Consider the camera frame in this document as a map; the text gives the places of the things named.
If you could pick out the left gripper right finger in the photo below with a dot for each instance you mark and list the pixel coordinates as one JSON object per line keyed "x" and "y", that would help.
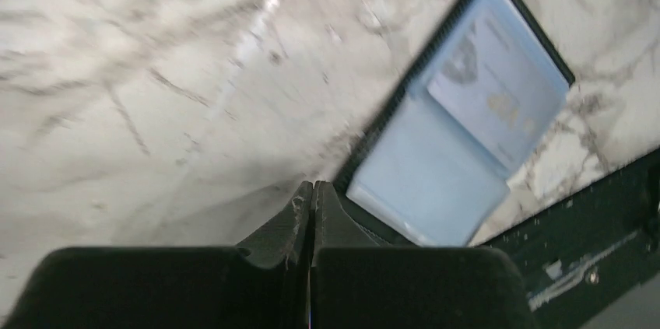
{"x": 358, "y": 283}

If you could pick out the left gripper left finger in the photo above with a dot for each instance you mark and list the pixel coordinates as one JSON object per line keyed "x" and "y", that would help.
{"x": 261, "y": 282}

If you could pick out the black leather card holder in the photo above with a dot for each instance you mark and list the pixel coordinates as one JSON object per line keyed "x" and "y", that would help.
{"x": 417, "y": 175}

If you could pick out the white patterned card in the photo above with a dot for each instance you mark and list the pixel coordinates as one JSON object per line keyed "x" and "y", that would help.
{"x": 499, "y": 87}

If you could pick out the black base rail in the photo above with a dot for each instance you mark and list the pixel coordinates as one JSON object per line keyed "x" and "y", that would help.
{"x": 586, "y": 251}

